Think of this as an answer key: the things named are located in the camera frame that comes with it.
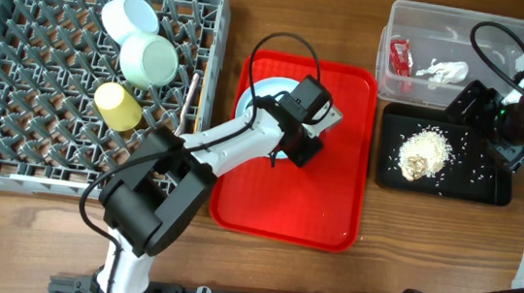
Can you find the light blue dinner plate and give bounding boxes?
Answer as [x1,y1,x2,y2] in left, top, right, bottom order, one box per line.
[218,77,299,162]

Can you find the white tissue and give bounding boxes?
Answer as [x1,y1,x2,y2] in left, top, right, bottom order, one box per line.
[416,59,470,84]

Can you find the rice food scraps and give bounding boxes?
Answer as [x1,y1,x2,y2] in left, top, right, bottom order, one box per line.
[399,131,452,180]

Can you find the white plastic fork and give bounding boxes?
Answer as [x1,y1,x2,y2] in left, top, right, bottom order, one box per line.
[175,72,200,136]

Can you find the red snack wrapper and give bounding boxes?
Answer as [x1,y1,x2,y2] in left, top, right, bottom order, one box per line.
[389,38,413,78]

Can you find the green bowl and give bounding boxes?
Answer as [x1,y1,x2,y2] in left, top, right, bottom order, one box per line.
[118,32,180,90]

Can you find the yellow plastic cup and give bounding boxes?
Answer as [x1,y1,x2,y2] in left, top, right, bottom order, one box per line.
[93,81,143,132]

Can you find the light blue small bowl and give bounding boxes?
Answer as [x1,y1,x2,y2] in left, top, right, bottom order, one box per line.
[101,0,159,45]

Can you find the wooden chopstick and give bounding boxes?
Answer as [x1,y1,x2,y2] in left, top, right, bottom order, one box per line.
[192,67,208,134]

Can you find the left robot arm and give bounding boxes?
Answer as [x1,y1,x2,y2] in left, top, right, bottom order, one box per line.
[95,76,343,293]

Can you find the clear plastic waste bin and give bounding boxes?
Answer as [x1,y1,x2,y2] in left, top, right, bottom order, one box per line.
[376,0,524,110]

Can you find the grey plastic dishwasher rack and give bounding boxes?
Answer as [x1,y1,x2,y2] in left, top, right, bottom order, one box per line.
[0,0,231,196]

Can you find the red plastic serving tray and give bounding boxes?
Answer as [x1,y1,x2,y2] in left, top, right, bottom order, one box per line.
[209,50,377,252]

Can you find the black plastic tray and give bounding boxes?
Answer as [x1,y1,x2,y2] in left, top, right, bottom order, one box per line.
[376,103,512,206]

